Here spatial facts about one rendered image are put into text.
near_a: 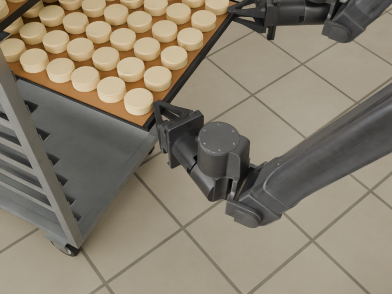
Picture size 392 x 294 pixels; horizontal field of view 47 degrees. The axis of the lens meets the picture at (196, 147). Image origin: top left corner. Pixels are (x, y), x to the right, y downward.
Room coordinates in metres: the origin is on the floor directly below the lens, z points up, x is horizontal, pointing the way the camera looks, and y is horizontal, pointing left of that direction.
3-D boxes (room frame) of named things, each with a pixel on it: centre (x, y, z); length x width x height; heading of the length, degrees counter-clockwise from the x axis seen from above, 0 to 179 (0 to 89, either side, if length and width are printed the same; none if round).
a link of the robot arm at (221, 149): (0.37, -0.06, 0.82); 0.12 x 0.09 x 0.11; 64
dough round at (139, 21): (0.76, 0.11, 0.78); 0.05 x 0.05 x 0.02
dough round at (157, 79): (0.60, 0.07, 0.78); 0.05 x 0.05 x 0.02
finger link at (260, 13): (0.80, -0.11, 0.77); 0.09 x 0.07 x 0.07; 92
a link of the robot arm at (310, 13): (0.81, -0.24, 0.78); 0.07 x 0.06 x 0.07; 92
